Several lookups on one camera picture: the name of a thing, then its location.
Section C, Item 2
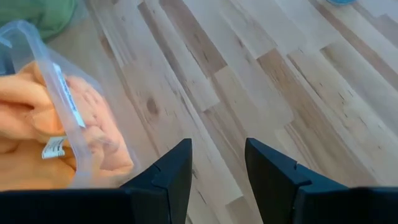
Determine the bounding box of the orange microfiber towel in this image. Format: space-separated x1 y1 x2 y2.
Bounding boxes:
0 60 63 141
0 136 78 191
62 76 134 187

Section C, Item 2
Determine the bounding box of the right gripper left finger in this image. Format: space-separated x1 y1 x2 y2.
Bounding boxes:
119 138 193 224

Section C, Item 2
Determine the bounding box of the clear bottle with blue cap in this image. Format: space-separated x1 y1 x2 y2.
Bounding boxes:
326 0 357 6

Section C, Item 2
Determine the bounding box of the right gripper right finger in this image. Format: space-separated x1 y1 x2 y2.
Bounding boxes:
244 138 349 224

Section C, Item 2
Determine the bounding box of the green microfiber towel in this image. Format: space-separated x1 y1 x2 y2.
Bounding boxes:
0 0 78 41

